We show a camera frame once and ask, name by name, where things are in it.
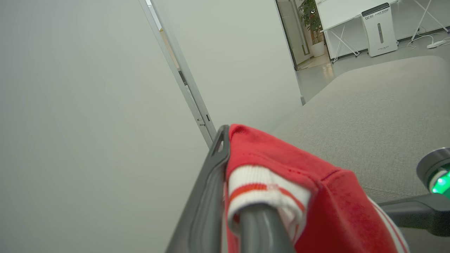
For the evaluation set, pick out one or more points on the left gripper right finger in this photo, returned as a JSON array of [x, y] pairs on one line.
[[263, 232]]

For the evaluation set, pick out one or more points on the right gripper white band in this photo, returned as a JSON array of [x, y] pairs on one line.
[[437, 172]]

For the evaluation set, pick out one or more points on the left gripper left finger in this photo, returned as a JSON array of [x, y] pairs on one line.
[[204, 211]]

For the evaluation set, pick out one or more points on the red garment with white stripes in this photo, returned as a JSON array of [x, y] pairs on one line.
[[281, 151]]

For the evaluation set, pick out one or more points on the white power strip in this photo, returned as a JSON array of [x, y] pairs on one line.
[[436, 44]]

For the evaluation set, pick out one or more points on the white air purifier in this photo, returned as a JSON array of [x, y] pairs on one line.
[[379, 31]]

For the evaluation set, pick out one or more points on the white plant pot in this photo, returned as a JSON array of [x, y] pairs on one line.
[[317, 49]]

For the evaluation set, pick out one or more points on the white folding table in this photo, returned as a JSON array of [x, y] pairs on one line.
[[344, 14]]

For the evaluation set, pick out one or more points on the green potted plant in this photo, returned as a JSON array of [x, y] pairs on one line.
[[310, 15]]

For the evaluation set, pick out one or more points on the grey partition frame post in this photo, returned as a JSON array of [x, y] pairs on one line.
[[182, 80]]

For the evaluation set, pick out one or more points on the dark door frame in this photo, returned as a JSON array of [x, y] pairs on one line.
[[288, 31]]

